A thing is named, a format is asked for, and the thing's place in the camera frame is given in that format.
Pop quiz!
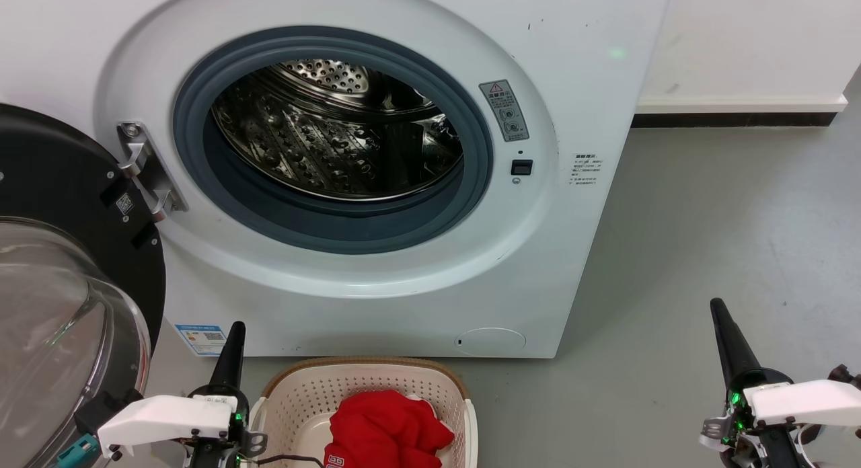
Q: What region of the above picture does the white front-load washing machine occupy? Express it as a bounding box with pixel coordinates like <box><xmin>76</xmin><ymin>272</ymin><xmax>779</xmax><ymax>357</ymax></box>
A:
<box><xmin>0</xmin><ymin>0</ymin><xmax>672</xmax><ymax>360</ymax></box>

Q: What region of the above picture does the white and black baseboard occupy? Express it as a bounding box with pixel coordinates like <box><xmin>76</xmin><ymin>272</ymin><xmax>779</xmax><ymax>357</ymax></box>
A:
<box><xmin>632</xmin><ymin>95</ymin><xmax>848</xmax><ymax>128</ymax></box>

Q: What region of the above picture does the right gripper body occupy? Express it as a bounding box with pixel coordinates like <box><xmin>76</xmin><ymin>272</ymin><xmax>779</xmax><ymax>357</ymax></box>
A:
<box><xmin>700</xmin><ymin>368</ymin><xmax>825</xmax><ymax>468</ymax></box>

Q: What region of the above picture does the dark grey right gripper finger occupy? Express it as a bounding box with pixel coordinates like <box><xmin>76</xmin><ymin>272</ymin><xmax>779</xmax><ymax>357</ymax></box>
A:
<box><xmin>710</xmin><ymin>298</ymin><xmax>744</xmax><ymax>388</ymax></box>
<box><xmin>717</xmin><ymin>298</ymin><xmax>764</xmax><ymax>379</ymax></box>

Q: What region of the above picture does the grey rubber door gasket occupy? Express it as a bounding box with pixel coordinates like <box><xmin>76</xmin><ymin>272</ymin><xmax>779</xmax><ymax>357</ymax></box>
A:
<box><xmin>172</xmin><ymin>26</ymin><xmax>494</xmax><ymax>255</ymax></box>

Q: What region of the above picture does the red and white garment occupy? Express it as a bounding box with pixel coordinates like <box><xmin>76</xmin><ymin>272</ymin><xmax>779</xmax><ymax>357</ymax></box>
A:
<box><xmin>324</xmin><ymin>389</ymin><xmax>455</xmax><ymax>468</ymax></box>

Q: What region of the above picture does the teal plastic connector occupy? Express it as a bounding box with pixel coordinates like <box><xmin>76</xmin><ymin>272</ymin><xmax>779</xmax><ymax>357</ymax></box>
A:
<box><xmin>57</xmin><ymin>434</ymin><xmax>101</xmax><ymax>466</ymax></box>

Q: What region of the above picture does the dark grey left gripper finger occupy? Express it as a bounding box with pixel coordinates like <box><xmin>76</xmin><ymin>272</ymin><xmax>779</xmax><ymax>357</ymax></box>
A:
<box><xmin>227</xmin><ymin>321</ymin><xmax>247</xmax><ymax>390</ymax></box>
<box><xmin>210</xmin><ymin>321</ymin><xmax>237</xmax><ymax>388</ymax></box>

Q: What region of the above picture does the black washer door with glass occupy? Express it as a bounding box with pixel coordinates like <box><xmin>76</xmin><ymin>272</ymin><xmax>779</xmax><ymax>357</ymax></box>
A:
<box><xmin>0</xmin><ymin>103</ymin><xmax>167</xmax><ymax>468</ymax></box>

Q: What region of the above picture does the grey warning sticker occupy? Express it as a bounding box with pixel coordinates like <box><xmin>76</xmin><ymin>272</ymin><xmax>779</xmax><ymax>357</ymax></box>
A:
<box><xmin>478</xmin><ymin>79</ymin><xmax>529</xmax><ymax>143</ymax></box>

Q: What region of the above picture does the round white filter cover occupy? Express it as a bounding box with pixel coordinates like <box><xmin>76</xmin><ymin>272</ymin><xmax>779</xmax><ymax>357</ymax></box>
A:
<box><xmin>455</xmin><ymin>327</ymin><xmax>527</xmax><ymax>356</ymax></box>

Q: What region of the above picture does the silver metal door hinge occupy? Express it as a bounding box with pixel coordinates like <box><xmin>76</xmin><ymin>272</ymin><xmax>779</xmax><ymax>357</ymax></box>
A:
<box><xmin>117</xmin><ymin>121</ymin><xmax>188</xmax><ymax>222</ymax></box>

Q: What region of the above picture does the thin black cable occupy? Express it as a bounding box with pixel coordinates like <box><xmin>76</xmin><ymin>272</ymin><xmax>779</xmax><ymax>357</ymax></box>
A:
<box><xmin>256</xmin><ymin>454</ymin><xmax>325</xmax><ymax>468</ymax></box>

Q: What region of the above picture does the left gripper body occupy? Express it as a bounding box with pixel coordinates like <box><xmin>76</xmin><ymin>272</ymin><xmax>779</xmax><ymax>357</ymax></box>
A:
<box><xmin>185</xmin><ymin>383</ymin><xmax>268</xmax><ymax>468</ymax></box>

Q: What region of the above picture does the blue energy label sticker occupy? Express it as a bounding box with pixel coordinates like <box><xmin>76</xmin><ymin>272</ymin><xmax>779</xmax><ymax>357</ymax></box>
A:
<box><xmin>175</xmin><ymin>323</ymin><xmax>227</xmax><ymax>356</ymax></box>

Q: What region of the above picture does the stainless steel washing machine drum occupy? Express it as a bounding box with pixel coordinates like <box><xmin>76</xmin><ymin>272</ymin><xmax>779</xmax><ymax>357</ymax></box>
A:
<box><xmin>211</xmin><ymin>58</ymin><xmax>464</xmax><ymax>201</ymax></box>

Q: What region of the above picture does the cream plastic laundry basket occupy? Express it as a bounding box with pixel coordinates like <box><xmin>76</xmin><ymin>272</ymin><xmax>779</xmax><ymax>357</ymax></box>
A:
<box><xmin>252</xmin><ymin>357</ymin><xmax>479</xmax><ymax>468</ymax></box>

